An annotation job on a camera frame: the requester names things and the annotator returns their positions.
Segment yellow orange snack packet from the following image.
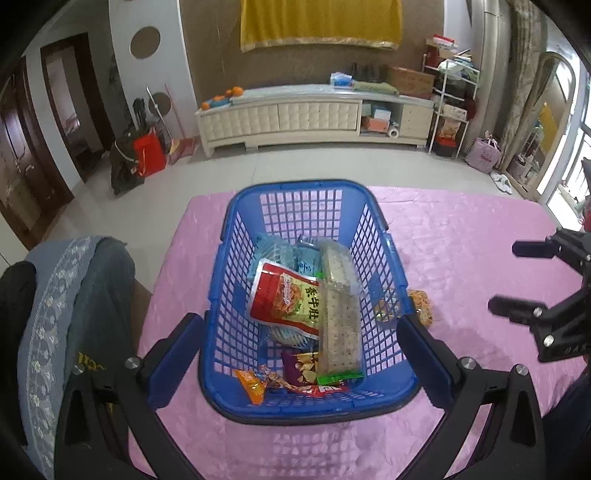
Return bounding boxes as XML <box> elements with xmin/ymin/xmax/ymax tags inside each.
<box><xmin>408</xmin><ymin>289</ymin><xmax>434</xmax><ymax>329</ymax></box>

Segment black bag on floor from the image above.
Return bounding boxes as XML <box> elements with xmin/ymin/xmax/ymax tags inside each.
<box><xmin>109</xmin><ymin>131</ymin><xmax>144</xmax><ymax>197</ymax></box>

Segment red orange snack packet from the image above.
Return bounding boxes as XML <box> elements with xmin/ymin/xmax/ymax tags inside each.
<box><xmin>294</xmin><ymin>385</ymin><xmax>349</xmax><ymax>399</ymax></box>

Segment blue plastic basket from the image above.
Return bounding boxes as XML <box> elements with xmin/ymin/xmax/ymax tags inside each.
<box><xmin>198</xmin><ymin>180</ymin><xmax>419</xmax><ymax>426</ymax></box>

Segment cream TV cabinet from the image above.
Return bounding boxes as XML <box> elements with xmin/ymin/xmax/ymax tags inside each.
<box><xmin>195</xmin><ymin>84</ymin><xmax>434</xmax><ymax>157</ymax></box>

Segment white metal shelf rack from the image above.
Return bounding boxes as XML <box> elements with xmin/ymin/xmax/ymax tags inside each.
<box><xmin>422</xmin><ymin>34</ymin><xmax>481</xmax><ymax>158</ymax></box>

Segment red gift bag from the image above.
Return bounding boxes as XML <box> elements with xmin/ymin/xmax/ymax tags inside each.
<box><xmin>133</xmin><ymin>128</ymin><xmax>166</xmax><ymax>178</ymax></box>

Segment pink bag on floor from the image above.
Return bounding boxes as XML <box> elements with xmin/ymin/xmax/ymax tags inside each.
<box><xmin>466</xmin><ymin>131</ymin><xmax>502</xmax><ymax>174</ymax></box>

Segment folded green cloth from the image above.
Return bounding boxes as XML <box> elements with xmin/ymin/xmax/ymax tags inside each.
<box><xmin>353</xmin><ymin>80</ymin><xmax>400</xmax><ymax>96</ymax></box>

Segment pink quilted table cover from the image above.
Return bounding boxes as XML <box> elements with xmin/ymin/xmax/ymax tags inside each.
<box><xmin>139</xmin><ymin>187</ymin><xmax>585</xmax><ymax>479</ymax></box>

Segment patterned curtain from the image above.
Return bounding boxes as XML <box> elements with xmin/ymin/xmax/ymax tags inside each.
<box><xmin>497</xmin><ymin>1</ymin><xmax>547</xmax><ymax>160</ymax></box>

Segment blue tissue box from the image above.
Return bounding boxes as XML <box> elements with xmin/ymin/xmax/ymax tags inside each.
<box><xmin>329</xmin><ymin>72</ymin><xmax>355</xmax><ymax>89</ymax></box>

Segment oranges on blue plate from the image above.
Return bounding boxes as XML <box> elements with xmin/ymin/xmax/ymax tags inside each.
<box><xmin>200</xmin><ymin>86</ymin><xmax>243</xmax><ymax>111</ymax></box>

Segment tall standing air conditioner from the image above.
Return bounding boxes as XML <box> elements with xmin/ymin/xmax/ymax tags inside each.
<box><xmin>465</xmin><ymin>0</ymin><xmax>511</xmax><ymax>147</ymax></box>

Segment purple yellow cracker bag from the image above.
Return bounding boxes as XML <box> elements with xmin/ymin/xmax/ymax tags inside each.
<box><xmin>281</xmin><ymin>351</ymin><xmax>318</xmax><ymax>387</ymax></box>

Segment cardboard box on cabinet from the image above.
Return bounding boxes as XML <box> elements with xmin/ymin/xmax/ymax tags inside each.
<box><xmin>387</xmin><ymin>67</ymin><xmax>435</xmax><ymax>99</ymax></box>

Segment red beef snack pouch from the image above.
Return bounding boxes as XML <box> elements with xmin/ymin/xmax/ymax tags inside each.
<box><xmin>246</xmin><ymin>259</ymin><xmax>325</xmax><ymax>340</ymax></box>

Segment long cracker pack green ends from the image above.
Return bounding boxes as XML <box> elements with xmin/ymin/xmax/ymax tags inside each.
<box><xmin>315</xmin><ymin>239</ymin><xmax>366</xmax><ymax>386</ymax></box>

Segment clear cracker pack white strip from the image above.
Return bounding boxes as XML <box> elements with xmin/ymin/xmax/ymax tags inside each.
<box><xmin>318</xmin><ymin>238</ymin><xmax>362</xmax><ymax>295</ymax></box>

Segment large clear blue-striped bag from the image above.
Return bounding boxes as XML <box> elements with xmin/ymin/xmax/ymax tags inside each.
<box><xmin>247</xmin><ymin>234</ymin><xmax>317</xmax><ymax>350</ymax></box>

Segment orange snack bar wrapper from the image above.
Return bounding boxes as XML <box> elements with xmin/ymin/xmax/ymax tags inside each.
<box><xmin>233</xmin><ymin>365</ymin><xmax>296</xmax><ymax>406</ymax></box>

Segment white slippers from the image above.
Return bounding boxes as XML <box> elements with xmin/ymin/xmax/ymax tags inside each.
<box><xmin>490</xmin><ymin>171</ymin><xmax>513</xmax><ymax>195</ymax></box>

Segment yellow cloth over TV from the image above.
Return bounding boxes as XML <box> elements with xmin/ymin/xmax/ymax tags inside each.
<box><xmin>239</xmin><ymin>0</ymin><xmax>404</xmax><ymax>53</ymax></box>

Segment arched standing mirror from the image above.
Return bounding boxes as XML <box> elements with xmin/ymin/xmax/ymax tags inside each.
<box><xmin>503</xmin><ymin>51</ymin><xmax>577</xmax><ymax>201</ymax></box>

